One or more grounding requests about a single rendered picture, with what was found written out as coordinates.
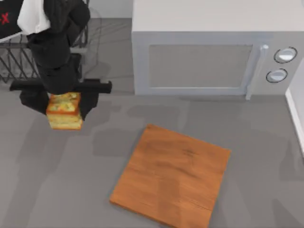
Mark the microwave oven door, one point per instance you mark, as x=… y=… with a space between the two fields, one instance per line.
x=199 y=66

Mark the pale grey microwave oven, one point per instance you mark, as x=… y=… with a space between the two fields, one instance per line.
x=213 y=19

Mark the wooden cutting board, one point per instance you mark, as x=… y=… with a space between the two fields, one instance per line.
x=171 y=175

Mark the microwave knob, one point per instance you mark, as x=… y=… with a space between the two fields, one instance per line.
x=276 y=75
x=285 y=54

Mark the toasted bread block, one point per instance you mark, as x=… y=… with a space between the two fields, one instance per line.
x=64 y=114

